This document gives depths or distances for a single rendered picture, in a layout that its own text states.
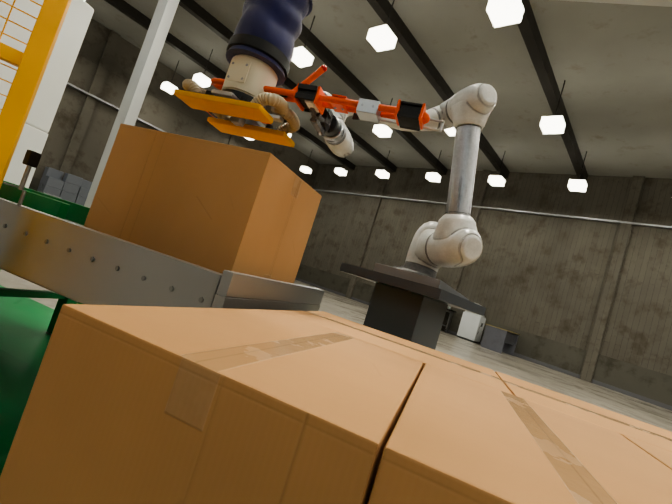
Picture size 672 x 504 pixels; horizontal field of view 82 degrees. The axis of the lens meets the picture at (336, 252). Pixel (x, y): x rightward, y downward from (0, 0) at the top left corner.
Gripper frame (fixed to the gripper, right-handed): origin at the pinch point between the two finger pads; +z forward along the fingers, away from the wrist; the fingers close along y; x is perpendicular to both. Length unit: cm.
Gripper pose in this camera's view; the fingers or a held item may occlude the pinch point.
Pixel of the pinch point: (313, 100)
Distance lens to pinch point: 140.7
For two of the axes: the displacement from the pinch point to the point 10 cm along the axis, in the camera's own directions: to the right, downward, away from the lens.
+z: -2.8, -1.6, -9.5
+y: -3.0, 9.5, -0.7
